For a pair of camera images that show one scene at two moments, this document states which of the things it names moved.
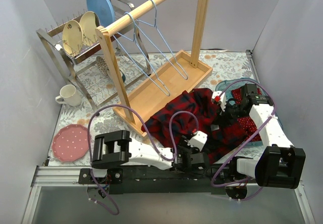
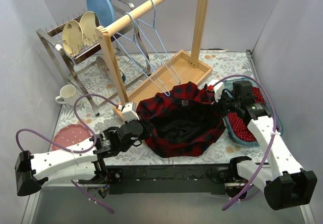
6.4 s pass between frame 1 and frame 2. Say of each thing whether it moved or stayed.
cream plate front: stayed
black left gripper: moved
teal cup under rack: stayed
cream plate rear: stayed
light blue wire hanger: moved
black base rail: stayed
